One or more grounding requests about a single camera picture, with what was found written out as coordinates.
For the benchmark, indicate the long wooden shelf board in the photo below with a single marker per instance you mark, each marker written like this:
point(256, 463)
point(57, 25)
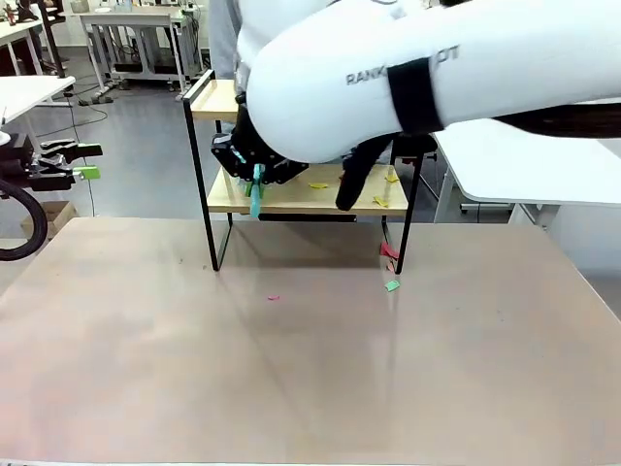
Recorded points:
point(213, 114)

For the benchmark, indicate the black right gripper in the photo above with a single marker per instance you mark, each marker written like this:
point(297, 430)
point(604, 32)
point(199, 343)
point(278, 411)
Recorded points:
point(247, 136)

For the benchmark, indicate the green paper scrap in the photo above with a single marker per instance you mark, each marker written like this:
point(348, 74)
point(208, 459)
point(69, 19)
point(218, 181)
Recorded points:
point(392, 286)

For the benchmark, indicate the red paper scrap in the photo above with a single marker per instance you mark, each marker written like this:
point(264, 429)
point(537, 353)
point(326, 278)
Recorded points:
point(388, 250)

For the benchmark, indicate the black flat bar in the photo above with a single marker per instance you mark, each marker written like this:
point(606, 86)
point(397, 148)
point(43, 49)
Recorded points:
point(305, 218)

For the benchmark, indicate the black metal stand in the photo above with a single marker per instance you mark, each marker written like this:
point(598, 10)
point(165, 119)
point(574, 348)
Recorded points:
point(54, 48)

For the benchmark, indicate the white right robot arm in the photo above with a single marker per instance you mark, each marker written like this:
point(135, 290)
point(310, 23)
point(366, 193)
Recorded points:
point(339, 48)

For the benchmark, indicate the short wooden shelf board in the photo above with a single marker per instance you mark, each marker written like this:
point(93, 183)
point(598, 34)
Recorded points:
point(301, 204)

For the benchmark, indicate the teal brush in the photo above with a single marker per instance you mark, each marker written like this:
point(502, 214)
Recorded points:
point(256, 204)

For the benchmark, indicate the grey workshop table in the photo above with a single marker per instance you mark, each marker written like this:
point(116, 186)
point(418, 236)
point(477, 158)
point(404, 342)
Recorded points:
point(126, 19)

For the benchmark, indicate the two-tier wooden shelf rack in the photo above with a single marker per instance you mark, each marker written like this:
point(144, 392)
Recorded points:
point(201, 184)

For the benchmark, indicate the black floor power strip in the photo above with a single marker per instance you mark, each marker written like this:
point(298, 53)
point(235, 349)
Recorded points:
point(99, 99)

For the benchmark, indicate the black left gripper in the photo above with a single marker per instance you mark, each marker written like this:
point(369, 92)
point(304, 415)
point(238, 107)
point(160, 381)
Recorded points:
point(14, 155)

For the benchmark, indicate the person in grey hoodie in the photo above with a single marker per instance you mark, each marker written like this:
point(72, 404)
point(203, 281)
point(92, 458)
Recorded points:
point(223, 39)

